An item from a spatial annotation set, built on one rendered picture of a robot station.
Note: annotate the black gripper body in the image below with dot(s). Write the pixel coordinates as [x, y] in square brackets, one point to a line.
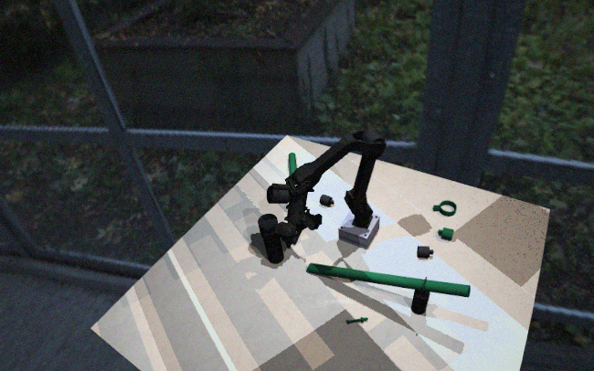
[288, 229]

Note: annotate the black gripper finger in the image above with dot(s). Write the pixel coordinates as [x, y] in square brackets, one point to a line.
[299, 229]
[288, 240]

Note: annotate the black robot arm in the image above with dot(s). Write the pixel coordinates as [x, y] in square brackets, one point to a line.
[372, 145]

